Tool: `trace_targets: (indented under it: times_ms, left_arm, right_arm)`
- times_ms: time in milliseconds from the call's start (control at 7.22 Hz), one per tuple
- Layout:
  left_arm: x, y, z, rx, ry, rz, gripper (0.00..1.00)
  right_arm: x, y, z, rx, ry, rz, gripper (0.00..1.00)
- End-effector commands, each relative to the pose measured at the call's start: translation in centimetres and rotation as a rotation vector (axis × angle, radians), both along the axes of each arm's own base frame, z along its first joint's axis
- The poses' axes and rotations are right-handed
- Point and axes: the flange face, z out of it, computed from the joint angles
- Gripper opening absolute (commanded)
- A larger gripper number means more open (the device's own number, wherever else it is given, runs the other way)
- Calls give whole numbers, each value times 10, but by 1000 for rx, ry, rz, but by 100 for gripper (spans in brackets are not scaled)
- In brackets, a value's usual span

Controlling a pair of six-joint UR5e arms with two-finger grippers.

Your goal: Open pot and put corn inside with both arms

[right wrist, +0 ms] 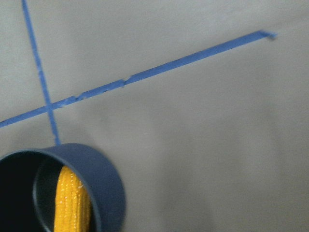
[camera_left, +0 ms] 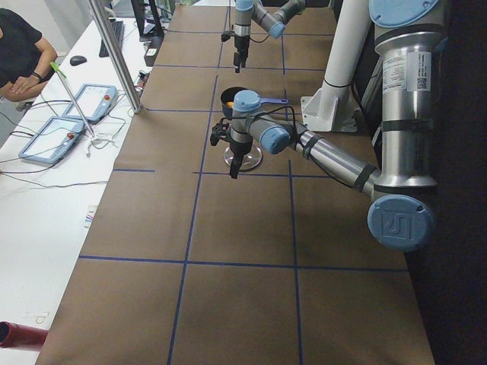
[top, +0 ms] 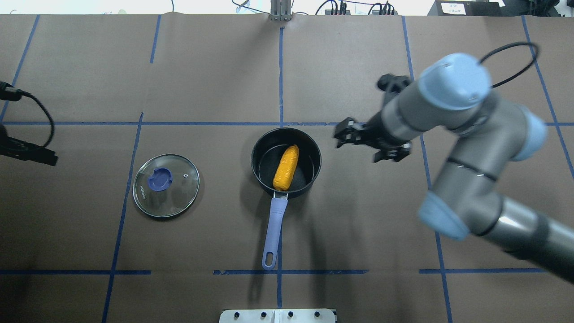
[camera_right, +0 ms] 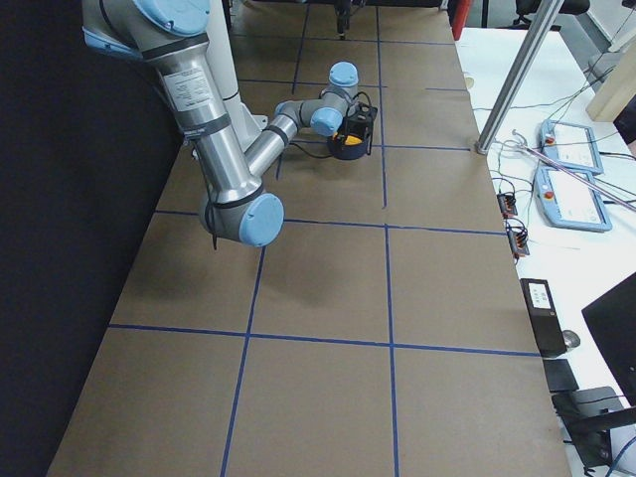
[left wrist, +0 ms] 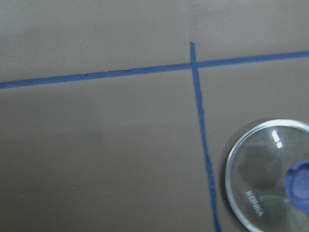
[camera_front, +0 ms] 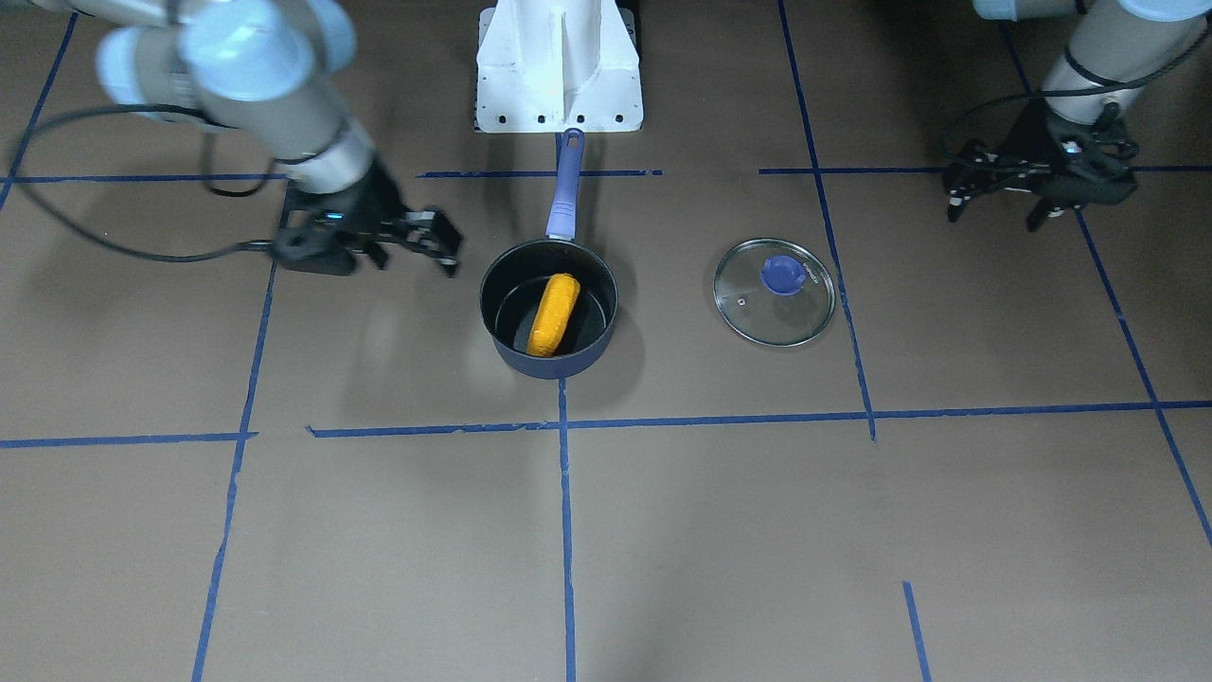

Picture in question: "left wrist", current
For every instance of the glass pot lid blue knob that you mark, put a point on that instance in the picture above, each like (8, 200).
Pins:
(267, 177)

